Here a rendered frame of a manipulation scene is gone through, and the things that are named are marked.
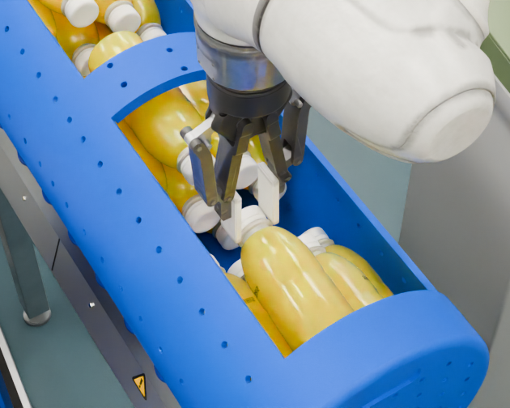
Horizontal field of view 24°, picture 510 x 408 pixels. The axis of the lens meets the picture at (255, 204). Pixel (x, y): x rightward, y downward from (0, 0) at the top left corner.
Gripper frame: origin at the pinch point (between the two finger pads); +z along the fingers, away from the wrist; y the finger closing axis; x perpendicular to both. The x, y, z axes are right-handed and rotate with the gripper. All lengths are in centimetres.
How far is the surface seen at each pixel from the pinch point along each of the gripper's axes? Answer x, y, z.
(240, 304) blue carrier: 9.9, 7.0, -0.1
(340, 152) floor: -82, -74, 120
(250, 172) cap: -10.0, -6.0, 9.3
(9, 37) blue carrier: -36.1, 10.4, 1.8
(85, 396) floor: -55, 6, 120
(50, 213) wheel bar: -31.3, 11.6, 28.7
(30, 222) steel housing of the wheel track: -36, 13, 35
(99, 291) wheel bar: -17.2, 11.5, 29.0
